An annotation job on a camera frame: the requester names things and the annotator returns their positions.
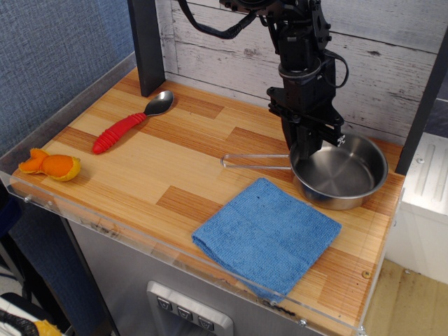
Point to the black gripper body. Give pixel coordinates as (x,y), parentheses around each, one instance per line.
(307,97)

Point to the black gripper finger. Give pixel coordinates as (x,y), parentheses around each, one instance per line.
(308,142)
(290,131)

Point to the stainless steel pot with handle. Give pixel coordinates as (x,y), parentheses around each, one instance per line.
(337,178)

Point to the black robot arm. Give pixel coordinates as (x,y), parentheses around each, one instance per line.
(298,29)

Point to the folded blue cloth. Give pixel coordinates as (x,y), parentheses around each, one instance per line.
(268,238)

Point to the yellow cloth object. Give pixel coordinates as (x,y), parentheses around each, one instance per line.
(45,328)

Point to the white ribbed appliance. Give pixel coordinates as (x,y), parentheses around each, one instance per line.
(418,238)

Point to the clear acrylic front guard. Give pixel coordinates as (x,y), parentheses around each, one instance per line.
(159,214)

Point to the silver button control panel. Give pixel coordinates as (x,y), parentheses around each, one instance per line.
(177,314)

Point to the stainless steel cabinet front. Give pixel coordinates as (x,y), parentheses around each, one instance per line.
(121,273)

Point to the orange plush fish toy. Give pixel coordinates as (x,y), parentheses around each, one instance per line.
(58,167)

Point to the dark right vertical post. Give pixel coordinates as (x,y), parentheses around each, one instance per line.
(423,112)

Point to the dark vertical post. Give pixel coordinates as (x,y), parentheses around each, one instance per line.
(423,112)
(147,44)

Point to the red-handled metal spoon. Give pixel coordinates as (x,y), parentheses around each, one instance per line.
(155,107)

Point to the dark left vertical post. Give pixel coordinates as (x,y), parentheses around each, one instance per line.
(147,44)

